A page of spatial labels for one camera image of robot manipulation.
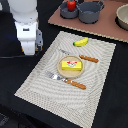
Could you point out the tan round wooden plate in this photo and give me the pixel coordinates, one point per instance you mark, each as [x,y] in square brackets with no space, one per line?
[69,73]

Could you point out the yellow toy banana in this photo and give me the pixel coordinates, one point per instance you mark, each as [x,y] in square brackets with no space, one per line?
[81,42]

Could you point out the small grey metal pot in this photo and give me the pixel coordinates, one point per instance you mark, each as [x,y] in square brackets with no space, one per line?
[64,12]

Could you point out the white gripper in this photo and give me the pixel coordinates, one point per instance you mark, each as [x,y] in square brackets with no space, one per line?
[30,37]

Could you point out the yellow butter block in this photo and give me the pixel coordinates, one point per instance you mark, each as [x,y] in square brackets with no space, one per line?
[72,65]

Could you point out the cream ceramic bowl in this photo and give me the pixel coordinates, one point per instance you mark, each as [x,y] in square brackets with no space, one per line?
[122,14]

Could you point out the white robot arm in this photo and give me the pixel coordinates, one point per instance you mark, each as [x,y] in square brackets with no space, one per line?
[26,21]

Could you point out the fork with wooden handle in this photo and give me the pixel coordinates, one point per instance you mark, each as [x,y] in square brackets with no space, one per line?
[68,81]

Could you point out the knife with wooden handle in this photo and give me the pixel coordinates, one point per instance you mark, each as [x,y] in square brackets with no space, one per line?
[81,56]

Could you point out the red toy tomato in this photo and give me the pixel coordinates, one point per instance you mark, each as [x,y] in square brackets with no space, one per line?
[71,5]

